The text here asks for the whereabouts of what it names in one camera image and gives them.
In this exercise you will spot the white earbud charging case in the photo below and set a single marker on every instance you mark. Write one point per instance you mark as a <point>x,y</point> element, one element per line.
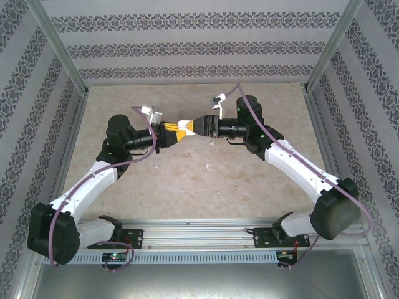
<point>184,122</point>

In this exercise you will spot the grey metal sheet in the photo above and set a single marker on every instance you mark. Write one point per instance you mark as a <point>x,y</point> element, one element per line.
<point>199,280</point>

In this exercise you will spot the aluminium side rail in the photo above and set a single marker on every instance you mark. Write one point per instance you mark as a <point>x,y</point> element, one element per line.
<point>75,124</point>
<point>318,124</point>

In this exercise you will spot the aluminium frame post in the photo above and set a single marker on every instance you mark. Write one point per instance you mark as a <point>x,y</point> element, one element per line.
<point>334,43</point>
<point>58,43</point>

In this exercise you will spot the small circuit board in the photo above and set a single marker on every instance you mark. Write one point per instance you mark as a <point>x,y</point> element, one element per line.
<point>113,256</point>
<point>285,255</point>

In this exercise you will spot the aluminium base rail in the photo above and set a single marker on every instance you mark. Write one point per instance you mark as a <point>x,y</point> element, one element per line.
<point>199,233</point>

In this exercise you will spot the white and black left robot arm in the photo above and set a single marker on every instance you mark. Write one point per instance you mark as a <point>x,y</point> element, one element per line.
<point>84,191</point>

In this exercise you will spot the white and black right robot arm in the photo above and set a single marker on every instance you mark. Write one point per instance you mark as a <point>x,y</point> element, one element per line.
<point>299,171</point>

